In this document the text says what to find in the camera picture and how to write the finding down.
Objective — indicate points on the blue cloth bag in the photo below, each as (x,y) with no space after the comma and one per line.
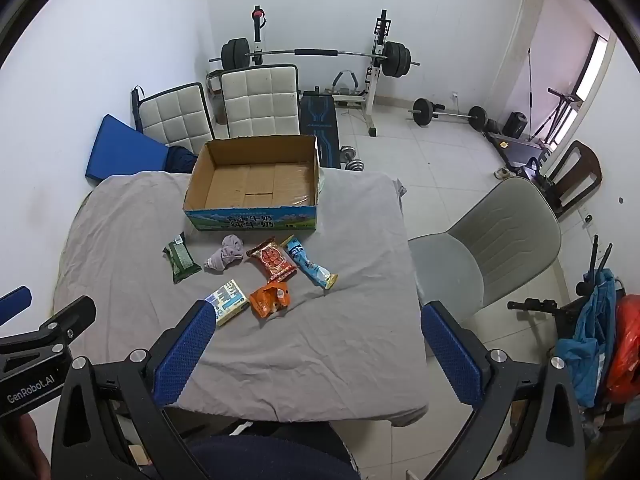
(595,320)

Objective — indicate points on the person's dark clothing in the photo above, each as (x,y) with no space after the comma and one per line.
(270,460)

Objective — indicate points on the brown wooden chair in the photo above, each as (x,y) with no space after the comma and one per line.
(582,165)

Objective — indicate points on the cardboard box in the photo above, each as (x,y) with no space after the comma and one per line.
(250,185)

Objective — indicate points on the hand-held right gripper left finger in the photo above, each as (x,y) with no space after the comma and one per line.
(185,355)

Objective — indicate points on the orange snack packet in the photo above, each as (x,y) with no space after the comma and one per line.
(267,302)

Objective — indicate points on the window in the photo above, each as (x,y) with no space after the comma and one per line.
(595,70)

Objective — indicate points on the black blue weight bench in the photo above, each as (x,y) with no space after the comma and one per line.
(320,120)

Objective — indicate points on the blue snack packet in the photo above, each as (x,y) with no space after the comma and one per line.
(307,262)

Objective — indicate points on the grey plastic chair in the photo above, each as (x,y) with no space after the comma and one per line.
(500,240)

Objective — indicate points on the barbell with black plates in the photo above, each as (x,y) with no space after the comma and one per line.
(310,52)

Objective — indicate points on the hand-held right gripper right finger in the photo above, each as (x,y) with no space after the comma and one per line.
(450,360)

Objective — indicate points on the small barbell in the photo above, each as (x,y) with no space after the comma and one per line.
(425,112)

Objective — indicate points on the black camera tripod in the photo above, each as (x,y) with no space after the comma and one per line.
(535,305)

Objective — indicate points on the red plastic bag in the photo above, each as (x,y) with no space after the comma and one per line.
(627,345)

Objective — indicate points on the white padded chair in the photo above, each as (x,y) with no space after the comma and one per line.
(175,117)
(257,100)

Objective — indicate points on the white blue tissue pack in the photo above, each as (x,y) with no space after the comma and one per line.
(230,300)

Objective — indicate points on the black speaker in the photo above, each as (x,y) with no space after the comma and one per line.
(515,125)

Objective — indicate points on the red snack packet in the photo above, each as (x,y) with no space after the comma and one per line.
(272,260)

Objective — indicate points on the black slim rod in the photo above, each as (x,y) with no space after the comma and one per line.
(136,107)

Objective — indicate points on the black thin pole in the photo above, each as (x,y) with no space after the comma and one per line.
(528,85)

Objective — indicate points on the black exercise machine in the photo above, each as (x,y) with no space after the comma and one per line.
(515,150)

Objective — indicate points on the grey tablecloth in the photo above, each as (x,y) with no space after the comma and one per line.
(300,350)

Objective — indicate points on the purple sock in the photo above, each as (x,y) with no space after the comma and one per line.
(227,252)

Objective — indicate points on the white slippers pair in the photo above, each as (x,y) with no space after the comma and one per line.
(502,172)

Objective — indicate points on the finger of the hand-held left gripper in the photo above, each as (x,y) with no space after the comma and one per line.
(75,312)
(15,300)

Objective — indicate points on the blue foam mat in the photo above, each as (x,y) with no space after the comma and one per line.
(125,152)

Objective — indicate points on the dark blue bag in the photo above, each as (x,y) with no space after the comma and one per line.
(180,160)

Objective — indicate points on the chrome dumbbell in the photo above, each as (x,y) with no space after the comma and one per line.
(355,165)
(346,151)

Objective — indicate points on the white bench press rack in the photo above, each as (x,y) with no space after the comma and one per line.
(372,90)

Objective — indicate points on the green snack packet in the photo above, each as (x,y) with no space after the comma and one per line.
(181,260)

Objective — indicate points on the black stand tripod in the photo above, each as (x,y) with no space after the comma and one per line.
(557,110)

